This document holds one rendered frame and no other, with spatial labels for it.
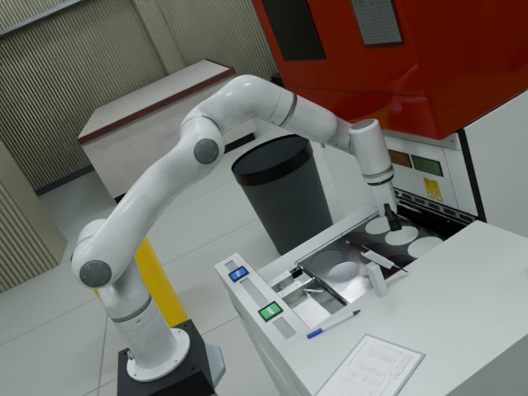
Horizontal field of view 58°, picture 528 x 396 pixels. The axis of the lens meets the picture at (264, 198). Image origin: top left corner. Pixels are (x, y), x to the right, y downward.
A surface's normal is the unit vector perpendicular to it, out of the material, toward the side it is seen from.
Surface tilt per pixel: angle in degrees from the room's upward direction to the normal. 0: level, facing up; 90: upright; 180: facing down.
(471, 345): 0
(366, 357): 0
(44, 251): 90
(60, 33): 90
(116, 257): 87
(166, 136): 90
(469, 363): 0
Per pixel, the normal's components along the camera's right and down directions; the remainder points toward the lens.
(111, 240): 0.34, -0.16
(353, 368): -0.38, -0.84
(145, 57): 0.24, 0.31
